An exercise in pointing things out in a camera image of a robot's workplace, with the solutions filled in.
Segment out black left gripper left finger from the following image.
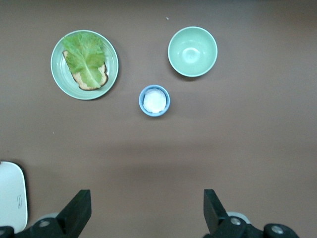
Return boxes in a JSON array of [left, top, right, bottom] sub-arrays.
[[14, 189, 92, 238]]

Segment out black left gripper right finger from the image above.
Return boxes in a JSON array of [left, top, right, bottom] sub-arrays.
[[203, 189, 263, 238]]

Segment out blue plastic cup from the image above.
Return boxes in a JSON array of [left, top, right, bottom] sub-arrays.
[[138, 84, 171, 118]]

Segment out white paper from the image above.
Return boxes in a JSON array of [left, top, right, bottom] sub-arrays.
[[143, 88, 167, 114]]

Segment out white toaster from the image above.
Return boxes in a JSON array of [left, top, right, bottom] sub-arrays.
[[0, 161, 28, 233]]

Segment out toasted bread slice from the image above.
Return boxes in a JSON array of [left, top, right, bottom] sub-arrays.
[[62, 50, 109, 91]]

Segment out pale green plate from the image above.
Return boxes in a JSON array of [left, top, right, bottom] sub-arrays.
[[51, 30, 119, 101]]

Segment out green lettuce leaf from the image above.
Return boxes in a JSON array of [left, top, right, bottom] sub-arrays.
[[61, 32, 107, 89]]

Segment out pale green bowl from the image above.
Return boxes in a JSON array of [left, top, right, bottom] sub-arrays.
[[167, 26, 218, 77]]

